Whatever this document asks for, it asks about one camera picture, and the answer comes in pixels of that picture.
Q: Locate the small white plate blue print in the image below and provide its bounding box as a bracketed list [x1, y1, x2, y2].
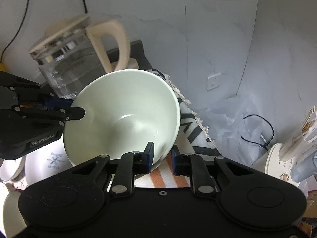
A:
[25, 138, 73, 185]

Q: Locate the white deep plate blue print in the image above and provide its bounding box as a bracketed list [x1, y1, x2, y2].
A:
[0, 156, 26, 182]

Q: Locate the pale green bowl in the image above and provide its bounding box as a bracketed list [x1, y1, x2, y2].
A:
[63, 69, 180, 168]

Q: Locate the large white plate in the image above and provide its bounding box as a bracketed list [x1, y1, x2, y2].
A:
[3, 191, 27, 237]

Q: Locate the patterned table mat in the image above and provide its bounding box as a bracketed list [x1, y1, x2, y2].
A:
[134, 69, 220, 188]

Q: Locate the cream kettle base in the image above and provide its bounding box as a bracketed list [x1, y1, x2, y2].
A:
[126, 58, 140, 69]

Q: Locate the cream drying rack stand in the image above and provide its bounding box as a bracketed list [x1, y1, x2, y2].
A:
[263, 106, 316, 187]

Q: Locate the blue baby bottle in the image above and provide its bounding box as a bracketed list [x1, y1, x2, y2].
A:
[291, 151, 317, 183]

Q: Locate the glass kettle cream handle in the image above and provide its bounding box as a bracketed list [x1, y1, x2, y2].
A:
[29, 14, 131, 99]

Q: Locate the black power cable left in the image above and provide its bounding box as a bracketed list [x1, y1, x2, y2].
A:
[0, 0, 34, 64]

